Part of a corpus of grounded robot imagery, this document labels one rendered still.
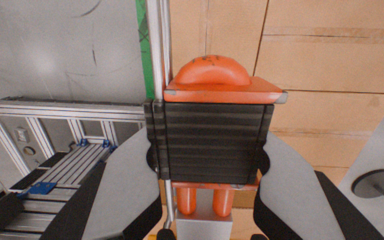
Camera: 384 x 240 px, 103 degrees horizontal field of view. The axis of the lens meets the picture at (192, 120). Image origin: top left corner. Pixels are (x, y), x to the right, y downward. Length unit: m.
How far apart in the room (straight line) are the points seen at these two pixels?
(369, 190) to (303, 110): 1.78
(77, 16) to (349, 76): 1.54
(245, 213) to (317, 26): 0.65
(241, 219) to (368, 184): 2.03
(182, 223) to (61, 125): 1.41
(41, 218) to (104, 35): 1.08
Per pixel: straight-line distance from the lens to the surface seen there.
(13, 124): 1.83
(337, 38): 0.80
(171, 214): 0.18
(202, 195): 0.21
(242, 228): 0.52
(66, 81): 1.62
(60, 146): 1.69
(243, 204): 0.46
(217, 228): 0.20
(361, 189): 2.44
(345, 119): 0.97
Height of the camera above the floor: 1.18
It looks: 63 degrees down
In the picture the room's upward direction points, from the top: 174 degrees counter-clockwise
